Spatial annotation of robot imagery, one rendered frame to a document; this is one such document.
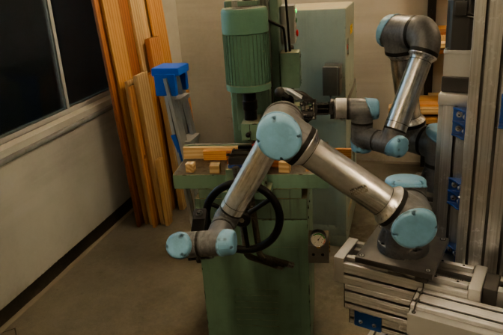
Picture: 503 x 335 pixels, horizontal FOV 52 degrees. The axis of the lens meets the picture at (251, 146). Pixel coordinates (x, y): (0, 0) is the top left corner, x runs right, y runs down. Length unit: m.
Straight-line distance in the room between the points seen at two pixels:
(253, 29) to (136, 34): 1.86
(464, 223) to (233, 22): 1.03
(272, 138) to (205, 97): 3.43
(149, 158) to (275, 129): 2.26
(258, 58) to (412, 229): 0.89
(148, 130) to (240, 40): 1.65
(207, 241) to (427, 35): 0.96
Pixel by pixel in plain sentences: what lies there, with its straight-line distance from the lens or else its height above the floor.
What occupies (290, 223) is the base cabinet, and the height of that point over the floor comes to 0.69.
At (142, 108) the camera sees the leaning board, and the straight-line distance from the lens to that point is 3.40.
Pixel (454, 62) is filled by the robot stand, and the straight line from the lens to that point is 1.65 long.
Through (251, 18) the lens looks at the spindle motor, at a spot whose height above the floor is 1.47.
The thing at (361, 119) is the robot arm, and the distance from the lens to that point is 1.83.
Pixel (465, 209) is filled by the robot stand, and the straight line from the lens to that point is 1.69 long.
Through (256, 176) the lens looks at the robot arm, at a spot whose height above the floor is 1.07.
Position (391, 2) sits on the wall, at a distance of 4.26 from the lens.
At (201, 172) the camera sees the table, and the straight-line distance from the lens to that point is 2.03.
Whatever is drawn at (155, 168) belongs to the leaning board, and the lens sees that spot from 3.52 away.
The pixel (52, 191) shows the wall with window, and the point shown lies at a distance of 3.17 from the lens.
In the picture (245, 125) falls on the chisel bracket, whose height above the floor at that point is 1.06.
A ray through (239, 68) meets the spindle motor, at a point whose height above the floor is 1.29.
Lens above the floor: 1.65
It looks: 19 degrees down
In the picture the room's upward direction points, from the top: 4 degrees counter-clockwise
